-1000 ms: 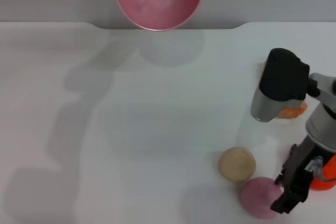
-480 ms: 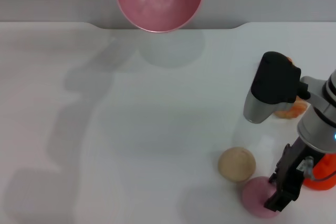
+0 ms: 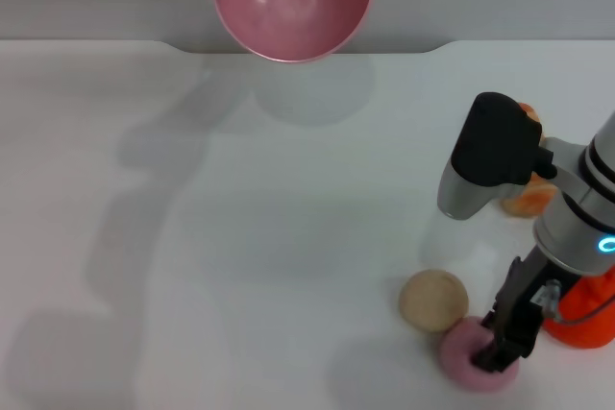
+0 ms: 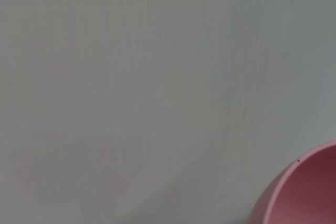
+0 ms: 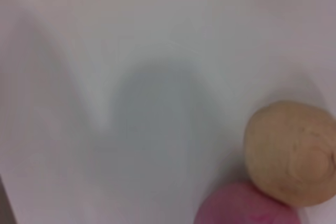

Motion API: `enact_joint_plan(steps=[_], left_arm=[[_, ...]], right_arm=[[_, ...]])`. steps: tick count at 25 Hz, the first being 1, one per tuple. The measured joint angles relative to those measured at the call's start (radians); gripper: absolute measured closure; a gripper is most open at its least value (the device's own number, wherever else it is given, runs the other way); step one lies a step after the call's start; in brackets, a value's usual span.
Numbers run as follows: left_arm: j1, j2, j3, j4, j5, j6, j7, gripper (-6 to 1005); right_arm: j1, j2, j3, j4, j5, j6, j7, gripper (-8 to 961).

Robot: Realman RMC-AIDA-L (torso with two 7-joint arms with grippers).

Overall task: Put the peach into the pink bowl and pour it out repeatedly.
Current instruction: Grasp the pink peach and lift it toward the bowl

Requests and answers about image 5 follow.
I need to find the beige steamed bun toy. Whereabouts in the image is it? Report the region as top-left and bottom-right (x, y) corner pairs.
(243, 100), (336, 207)

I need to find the pink peach toy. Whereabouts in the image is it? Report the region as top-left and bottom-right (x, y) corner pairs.
(193, 181), (308, 224)

